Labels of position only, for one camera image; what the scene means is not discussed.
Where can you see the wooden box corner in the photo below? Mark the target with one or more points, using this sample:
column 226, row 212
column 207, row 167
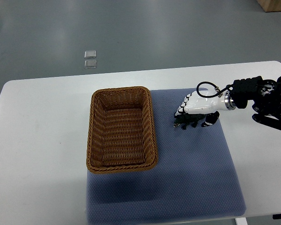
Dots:
column 270, row 5

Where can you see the dark green toy crocodile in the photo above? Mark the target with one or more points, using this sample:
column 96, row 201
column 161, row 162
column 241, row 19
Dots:
column 188, row 119

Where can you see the upper floor socket plate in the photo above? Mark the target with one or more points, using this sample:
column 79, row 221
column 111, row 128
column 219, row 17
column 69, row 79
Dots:
column 90, row 54

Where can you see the brown wicker basket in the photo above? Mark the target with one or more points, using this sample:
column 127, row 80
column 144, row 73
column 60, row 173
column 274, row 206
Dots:
column 121, row 135

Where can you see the blue-grey textured mat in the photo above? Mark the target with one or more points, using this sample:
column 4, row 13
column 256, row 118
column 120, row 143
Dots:
column 194, row 178

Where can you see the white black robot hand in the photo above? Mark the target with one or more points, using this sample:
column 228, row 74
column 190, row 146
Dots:
column 195, row 104

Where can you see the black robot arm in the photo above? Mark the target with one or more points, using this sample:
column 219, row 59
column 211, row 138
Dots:
column 266, row 95

